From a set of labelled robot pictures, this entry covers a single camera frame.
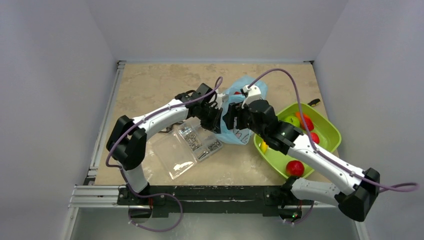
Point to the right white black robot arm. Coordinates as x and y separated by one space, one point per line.
351 189

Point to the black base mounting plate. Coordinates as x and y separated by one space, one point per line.
267 200

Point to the green fake apple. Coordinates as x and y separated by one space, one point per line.
292 120

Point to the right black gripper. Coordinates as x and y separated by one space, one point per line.
236 116

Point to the red fake apple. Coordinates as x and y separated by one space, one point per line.
294 168

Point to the red orange fake fruit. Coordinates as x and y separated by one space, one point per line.
305 121

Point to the black yellow screwdriver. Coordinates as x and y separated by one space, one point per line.
314 102

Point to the aluminium front rail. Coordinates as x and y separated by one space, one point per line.
107 195

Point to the lime green plastic tray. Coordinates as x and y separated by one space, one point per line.
329 136

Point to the yellow fake banana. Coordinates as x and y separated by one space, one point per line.
263 147

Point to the black metal clamp tool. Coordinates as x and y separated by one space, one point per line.
167 129

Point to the red fake strawberry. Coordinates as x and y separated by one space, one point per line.
315 137

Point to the light blue plastic bag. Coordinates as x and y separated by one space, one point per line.
234 136

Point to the clear plastic screw box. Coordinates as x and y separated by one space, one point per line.
187 145

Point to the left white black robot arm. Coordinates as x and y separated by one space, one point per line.
128 139

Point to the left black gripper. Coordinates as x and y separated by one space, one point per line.
214 125

